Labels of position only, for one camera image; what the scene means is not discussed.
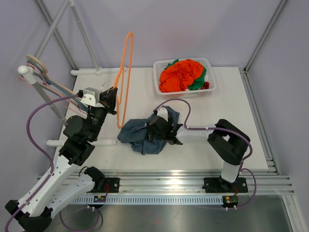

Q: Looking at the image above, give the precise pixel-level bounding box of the beige hanger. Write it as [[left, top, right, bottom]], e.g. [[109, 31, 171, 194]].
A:
[[26, 54, 74, 95]]

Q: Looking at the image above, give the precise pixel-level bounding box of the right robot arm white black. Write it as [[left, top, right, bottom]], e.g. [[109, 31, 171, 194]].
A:
[[146, 116, 253, 192]]

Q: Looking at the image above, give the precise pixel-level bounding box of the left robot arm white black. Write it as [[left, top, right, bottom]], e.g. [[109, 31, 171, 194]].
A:
[[5, 87, 118, 232]]

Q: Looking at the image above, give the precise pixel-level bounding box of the aluminium mounting rail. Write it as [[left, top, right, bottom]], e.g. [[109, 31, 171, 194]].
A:
[[102, 170, 295, 195]]

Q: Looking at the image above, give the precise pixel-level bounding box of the blue grey t shirt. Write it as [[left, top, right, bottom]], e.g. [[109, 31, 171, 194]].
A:
[[117, 113, 174, 155]]

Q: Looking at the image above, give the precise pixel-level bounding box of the orange t shirt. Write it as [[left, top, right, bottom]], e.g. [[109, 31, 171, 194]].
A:
[[158, 58, 204, 93]]

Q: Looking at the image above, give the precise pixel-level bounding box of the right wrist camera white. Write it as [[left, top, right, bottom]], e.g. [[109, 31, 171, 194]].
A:
[[154, 107, 169, 122]]

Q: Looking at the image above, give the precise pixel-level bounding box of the orange hanger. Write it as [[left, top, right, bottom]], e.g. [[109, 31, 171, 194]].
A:
[[112, 31, 134, 129]]

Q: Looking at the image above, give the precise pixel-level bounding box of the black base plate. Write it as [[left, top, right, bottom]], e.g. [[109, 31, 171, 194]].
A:
[[202, 177, 248, 193], [99, 177, 120, 194]]

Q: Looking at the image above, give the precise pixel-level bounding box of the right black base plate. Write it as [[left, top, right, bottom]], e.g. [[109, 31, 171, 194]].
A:
[[202, 177, 248, 193]]

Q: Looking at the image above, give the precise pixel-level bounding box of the green t shirt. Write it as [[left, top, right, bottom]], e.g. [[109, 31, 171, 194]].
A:
[[166, 58, 208, 91]]

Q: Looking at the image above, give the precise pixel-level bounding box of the white metal clothes rack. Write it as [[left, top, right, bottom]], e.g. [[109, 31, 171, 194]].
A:
[[8, 0, 127, 149]]

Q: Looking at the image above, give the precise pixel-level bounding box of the white slotted cable duct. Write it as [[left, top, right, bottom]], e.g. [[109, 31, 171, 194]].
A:
[[72, 195, 223, 205]]

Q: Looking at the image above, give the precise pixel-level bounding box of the white t shirt red print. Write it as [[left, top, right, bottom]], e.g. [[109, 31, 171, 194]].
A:
[[200, 81, 210, 90]]

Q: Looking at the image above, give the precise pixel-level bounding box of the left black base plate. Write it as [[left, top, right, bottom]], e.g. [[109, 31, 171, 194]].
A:
[[99, 177, 120, 194]]

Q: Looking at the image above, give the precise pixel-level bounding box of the blue hanger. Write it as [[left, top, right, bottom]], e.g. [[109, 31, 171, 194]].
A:
[[27, 60, 87, 112]]

